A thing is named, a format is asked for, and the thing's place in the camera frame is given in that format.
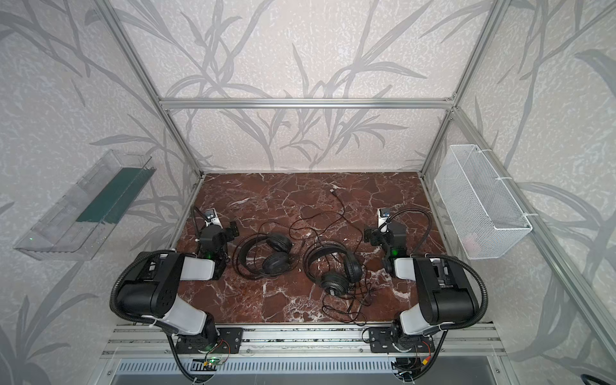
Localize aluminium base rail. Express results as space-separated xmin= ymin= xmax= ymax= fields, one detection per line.
xmin=101 ymin=322 xmax=506 ymax=359

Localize clear plastic wall bin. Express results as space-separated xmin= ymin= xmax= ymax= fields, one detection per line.
xmin=14 ymin=150 xmax=157 ymax=261

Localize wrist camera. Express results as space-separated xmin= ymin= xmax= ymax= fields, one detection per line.
xmin=203 ymin=209 xmax=222 ymax=227
xmin=378 ymin=208 xmax=391 ymax=229

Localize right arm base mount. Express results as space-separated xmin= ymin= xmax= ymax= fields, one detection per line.
xmin=362 ymin=327 xmax=436 ymax=355

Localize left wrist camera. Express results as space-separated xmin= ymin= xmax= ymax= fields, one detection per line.
xmin=203 ymin=209 xmax=222 ymax=227

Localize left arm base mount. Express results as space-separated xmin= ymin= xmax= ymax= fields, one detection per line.
xmin=175 ymin=327 xmax=244 ymax=355

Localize white wire mesh basket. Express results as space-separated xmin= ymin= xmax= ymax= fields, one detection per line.
xmin=435 ymin=144 xmax=533 ymax=260

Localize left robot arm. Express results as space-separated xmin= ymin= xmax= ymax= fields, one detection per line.
xmin=109 ymin=221 xmax=239 ymax=344

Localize black headphones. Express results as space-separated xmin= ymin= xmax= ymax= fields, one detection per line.
xmin=303 ymin=228 xmax=375 ymax=326
xmin=232 ymin=189 xmax=347 ymax=281

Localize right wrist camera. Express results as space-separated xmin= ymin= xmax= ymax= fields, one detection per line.
xmin=378 ymin=208 xmax=391 ymax=229

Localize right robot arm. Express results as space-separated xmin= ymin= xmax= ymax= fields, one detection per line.
xmin=364 ymin=221 xmax=489 ymax=337

